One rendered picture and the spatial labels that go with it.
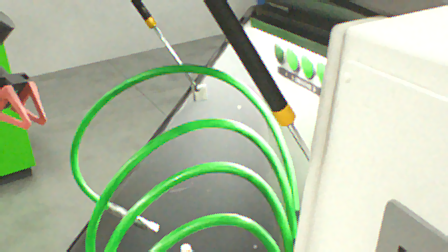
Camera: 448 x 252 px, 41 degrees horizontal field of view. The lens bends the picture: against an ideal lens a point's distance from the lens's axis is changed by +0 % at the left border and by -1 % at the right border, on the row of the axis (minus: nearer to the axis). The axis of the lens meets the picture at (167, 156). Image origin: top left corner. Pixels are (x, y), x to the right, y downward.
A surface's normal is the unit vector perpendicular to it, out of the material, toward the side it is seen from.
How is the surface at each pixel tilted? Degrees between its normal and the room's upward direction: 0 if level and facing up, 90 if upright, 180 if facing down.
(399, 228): 76
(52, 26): 90
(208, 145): 90
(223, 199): 90
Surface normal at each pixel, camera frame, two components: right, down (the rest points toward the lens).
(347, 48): -0.97, 0.01
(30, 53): 0.29, 0.33
